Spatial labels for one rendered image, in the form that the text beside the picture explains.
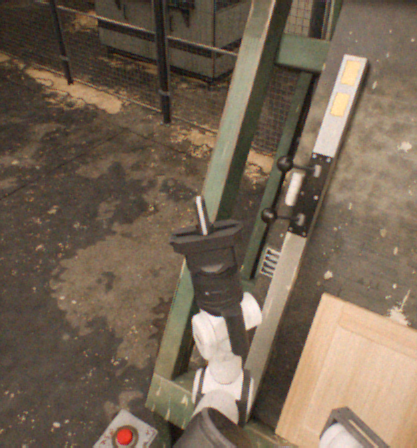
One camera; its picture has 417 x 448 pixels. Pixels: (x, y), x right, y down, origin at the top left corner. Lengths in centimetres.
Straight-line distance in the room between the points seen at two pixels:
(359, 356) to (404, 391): 12
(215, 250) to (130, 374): 177
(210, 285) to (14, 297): 228
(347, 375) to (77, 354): 169
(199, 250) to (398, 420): 69
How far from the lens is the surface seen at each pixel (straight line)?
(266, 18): 117
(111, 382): 246
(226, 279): 76
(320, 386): 123
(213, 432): 77
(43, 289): 294
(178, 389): 136
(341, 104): 109
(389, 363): 117
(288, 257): 112
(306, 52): 121
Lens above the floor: 209
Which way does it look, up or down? 41 degrees down
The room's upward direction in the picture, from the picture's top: straight up
